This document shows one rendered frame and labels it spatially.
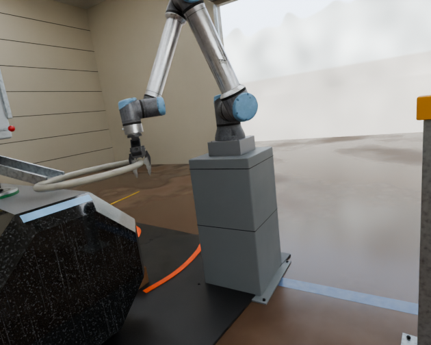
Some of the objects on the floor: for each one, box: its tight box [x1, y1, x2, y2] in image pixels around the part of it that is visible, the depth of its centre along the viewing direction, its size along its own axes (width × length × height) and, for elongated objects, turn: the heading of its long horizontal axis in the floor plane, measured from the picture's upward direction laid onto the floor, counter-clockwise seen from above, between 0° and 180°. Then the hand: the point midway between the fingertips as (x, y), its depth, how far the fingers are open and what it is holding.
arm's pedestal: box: [189, 146, 291, 305], centre depth 191 cm, size 50×50×85 cm
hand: (143, 174), depth 143 cm, fingers closed on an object, 5 cm apart
